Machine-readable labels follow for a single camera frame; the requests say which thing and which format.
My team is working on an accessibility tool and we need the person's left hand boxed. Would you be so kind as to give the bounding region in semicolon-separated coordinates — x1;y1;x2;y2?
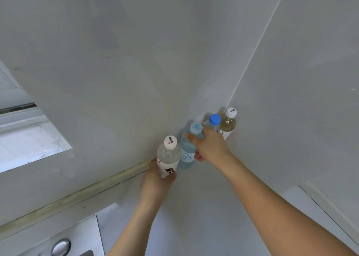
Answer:
140;158;178;206

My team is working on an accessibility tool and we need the person's right hand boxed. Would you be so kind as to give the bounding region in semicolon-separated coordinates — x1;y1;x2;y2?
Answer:
184;125;234;168

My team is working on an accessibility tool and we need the light blue water bottle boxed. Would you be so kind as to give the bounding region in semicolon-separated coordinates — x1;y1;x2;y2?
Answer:
178;122;205;170

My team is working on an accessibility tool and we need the clear bottle with white cap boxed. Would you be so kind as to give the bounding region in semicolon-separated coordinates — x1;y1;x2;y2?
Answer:
156;135;182;179

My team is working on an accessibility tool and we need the person's right forearm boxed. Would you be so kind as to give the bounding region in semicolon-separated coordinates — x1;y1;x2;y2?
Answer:
220;151;359;256

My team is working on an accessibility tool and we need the person's left forearm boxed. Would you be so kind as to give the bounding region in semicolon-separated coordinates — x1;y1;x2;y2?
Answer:
107;199;161;256

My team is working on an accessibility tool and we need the clear bottle with blue cap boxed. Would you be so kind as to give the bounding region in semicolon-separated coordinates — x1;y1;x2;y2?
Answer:
202;114;222;134

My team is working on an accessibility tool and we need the yellowish drink bottle white cap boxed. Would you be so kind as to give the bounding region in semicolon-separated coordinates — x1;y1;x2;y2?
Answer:
219;107;237;141

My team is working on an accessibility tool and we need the stainless steel sink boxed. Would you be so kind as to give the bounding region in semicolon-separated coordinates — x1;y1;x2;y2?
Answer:
0;215;106;256

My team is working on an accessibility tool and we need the round metal sink knob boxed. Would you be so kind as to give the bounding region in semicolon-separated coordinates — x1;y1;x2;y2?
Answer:
51;238;71;256

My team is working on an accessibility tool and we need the white framed window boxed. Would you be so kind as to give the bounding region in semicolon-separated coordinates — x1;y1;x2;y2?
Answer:
0;59;75;174

